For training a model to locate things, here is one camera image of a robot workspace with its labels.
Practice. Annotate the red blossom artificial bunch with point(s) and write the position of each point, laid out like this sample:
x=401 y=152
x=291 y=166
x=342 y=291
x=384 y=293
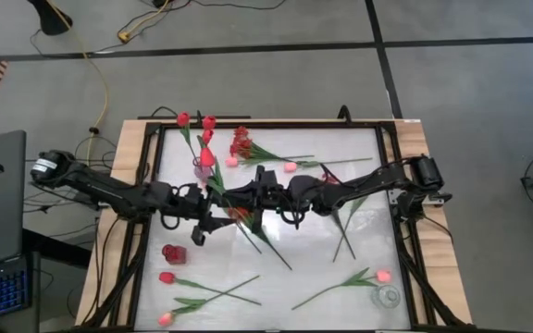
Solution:
x=238 y=213
x=241 y=143
x=337 y=219

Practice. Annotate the peach pink artificial tulip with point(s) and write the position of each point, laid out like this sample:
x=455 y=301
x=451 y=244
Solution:
x=250 y=240
x=165 y=319

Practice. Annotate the long green stem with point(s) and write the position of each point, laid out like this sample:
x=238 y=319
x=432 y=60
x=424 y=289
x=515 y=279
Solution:
x=358 y=204

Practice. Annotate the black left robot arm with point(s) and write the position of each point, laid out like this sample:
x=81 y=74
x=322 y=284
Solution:
x=100 y=187

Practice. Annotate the clear glass vase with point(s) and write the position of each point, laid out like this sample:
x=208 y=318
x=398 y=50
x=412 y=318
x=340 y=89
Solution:
x=386 y=296

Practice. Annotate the purple glass vase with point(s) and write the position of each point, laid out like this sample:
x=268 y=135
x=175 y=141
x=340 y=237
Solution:
x=202 y=175

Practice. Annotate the silver arm base bracket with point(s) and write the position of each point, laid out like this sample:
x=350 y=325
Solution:
x=434 y=199

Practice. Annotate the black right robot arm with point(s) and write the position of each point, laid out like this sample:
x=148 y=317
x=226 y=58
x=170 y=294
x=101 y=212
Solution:
x=368 y=182

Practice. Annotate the black clamp knob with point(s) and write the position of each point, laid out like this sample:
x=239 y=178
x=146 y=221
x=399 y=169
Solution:
x=344 y=114
x=199 y=117

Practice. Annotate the black aluminium table frame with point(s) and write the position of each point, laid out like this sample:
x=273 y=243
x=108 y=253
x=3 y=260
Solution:
x=322 y=125

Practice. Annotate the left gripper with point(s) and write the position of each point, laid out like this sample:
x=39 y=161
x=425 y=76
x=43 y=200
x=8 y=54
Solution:
x=194 y=203

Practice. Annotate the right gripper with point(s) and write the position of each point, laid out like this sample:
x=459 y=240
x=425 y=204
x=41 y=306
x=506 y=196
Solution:
x=271 y=194

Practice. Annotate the red glass vase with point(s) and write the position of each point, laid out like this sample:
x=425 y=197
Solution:
x=174 y=254

